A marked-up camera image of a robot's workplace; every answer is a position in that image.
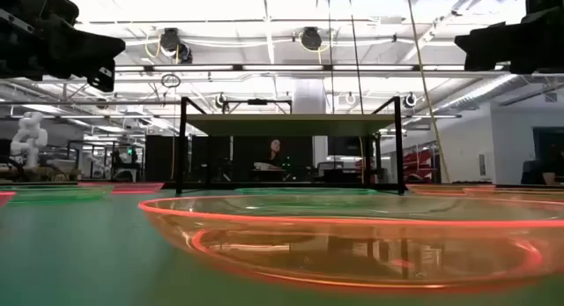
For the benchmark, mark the transparent green plastic plate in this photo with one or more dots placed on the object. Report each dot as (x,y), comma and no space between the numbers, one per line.
(308,191)
(57,195)

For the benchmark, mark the white humanoid robot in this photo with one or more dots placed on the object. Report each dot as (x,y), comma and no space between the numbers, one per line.
(28,138)

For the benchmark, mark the black partition panels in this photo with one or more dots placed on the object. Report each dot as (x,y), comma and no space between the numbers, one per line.
(211,158)

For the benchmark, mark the wooden shelf with black legs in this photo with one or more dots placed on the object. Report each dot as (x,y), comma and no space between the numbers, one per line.
(286,125)

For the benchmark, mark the person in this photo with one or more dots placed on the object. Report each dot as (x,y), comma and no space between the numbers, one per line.
(274,154)

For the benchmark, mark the green table mat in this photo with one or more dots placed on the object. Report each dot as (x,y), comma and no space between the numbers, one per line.
(88,253)

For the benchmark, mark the distant black metal frame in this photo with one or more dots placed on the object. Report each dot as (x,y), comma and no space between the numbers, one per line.
(257,102)

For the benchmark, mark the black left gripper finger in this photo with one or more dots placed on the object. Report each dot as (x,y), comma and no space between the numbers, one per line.
(106,50)

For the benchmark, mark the transparent orange plastic plate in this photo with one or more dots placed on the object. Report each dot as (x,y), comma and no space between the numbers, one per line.
(436,189)
(529,195)
(352,253)

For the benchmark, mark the black metal rig frame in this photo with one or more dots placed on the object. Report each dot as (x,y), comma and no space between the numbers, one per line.
(308,185)

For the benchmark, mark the transparent pink plastic plate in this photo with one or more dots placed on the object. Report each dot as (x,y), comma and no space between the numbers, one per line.
(132,188)
(4,199)

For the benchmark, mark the long ceiling light rail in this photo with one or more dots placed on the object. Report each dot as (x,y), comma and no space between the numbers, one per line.
(282,68)

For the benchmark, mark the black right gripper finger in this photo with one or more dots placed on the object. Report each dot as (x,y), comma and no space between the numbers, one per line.
(489,48)

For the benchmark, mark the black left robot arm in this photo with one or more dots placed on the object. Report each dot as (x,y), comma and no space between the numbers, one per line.
(26,2)

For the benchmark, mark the red equipment rack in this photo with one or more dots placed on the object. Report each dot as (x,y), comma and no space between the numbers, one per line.
(418,165)

